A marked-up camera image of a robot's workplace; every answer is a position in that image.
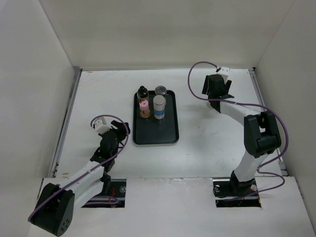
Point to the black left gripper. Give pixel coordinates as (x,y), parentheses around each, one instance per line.
(120,127)

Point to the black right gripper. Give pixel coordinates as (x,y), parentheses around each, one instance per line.
(206,87)

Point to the pink cap spice bottle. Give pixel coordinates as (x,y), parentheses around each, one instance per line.
(144,109)

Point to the black knob spice bottle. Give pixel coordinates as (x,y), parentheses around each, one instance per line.
(142,94)

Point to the silver lid blue label jar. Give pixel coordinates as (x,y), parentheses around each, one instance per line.
(159,106)

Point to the black knob grinder bottle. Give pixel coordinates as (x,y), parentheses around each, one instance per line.
(209,105)

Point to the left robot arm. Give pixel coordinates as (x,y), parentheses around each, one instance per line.
(88,187)

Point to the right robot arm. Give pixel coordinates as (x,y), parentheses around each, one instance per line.
(260,131)

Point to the black rectangular tray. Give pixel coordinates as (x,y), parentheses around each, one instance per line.
(152,131)

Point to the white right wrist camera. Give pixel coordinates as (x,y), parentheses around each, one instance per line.
(223,72)

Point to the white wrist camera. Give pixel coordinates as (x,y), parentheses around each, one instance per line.
(100,126)
(223,72)

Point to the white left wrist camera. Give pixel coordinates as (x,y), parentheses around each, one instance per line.
(100,126)

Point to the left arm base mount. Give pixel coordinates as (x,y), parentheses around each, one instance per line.
(108,192)

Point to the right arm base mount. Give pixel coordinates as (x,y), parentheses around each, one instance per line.
(233,193)

